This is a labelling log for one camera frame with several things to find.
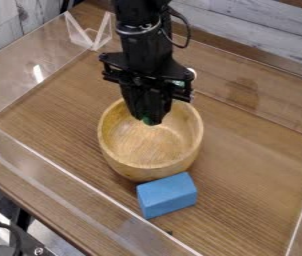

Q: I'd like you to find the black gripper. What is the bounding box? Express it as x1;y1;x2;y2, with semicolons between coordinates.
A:
99;33;186;126

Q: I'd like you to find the green whiteboard marker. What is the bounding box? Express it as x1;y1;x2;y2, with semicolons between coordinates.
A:
142;68;197;126

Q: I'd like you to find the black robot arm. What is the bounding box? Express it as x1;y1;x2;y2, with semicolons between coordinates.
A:
99;0;196;126

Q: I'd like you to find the brown wooden bowl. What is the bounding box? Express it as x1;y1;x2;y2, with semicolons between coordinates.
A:
98;99;205;182

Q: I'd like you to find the blue rectangular block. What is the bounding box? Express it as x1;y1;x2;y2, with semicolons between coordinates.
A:
137;172;198;219

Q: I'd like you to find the clear acrylic tray wall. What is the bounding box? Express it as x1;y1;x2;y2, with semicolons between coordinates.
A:
0;4;302;256

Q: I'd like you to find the clear acrylic corner bracket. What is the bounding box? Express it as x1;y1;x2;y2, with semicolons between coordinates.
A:
65;12;113;52

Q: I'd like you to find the black cable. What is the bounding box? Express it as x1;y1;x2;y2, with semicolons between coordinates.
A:
0;222;25;256

